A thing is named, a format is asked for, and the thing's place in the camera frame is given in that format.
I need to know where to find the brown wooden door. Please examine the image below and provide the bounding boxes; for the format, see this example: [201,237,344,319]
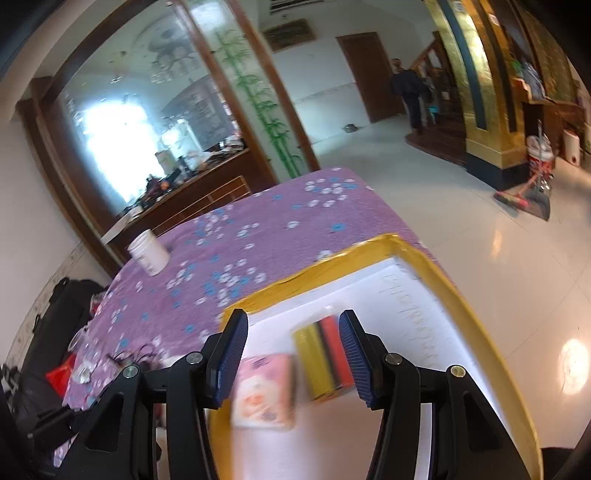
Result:
[336,31,407,123]

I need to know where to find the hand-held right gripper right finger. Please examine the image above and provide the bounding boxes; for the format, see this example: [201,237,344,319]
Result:
[338,310,532,480]

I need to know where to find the black bag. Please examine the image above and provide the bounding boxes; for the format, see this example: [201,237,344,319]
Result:
[9,277,105,416]

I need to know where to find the wooden sideboard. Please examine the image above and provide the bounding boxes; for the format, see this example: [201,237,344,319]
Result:
[102,148,278,250]

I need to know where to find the purple floral tablecloth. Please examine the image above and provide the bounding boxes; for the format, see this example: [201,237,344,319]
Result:
[53,167,458,467]

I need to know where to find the pink tissue packet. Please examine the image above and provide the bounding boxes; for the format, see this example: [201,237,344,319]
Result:
[231,354,296,430]

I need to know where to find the white plastic jar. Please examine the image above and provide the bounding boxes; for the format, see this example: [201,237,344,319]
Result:
[128,229,171,277]

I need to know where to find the grey dustpan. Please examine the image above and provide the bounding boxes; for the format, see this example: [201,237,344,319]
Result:
[522,189,551,221]

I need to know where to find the white foam box yellow tape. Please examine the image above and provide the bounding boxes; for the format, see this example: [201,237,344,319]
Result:
[203,234,543,480]

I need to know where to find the wooden framed glass partition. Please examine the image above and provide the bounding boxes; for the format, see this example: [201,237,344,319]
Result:
[16,0,321,278]

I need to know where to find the wooden altar cabinet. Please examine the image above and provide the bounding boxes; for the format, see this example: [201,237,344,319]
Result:
[510,76,587,158]

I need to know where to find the white floor container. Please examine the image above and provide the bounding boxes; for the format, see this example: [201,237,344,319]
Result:
[562,129,583,166]

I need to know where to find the ceiling air vent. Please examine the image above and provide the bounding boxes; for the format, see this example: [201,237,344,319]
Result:
[268,0,319,14]

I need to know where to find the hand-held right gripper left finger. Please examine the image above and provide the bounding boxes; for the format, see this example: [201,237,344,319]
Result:
[55,308,250,480]

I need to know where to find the framed wall picture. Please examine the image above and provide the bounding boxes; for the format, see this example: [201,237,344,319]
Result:
[263,18,317,52]

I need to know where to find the wooden staircase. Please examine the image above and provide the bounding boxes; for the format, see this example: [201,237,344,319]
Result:
[405,41,467,167]

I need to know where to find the red plastic bag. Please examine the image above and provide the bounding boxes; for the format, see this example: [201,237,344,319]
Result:
[46,353,77,398]

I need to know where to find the broom with red handle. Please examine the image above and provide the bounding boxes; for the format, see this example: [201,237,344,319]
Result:
[494,161,555,212]

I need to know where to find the clear plastic bag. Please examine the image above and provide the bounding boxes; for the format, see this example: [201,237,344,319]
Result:
[69,323,95,384]

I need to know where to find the yellow red black packet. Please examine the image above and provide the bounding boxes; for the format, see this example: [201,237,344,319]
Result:
[291,314,356,403]

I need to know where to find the white red bucket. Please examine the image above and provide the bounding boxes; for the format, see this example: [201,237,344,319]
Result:
[526,136,555,190]

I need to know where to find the golden pillar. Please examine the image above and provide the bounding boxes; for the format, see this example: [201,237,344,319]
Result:
[425,0,532,192]

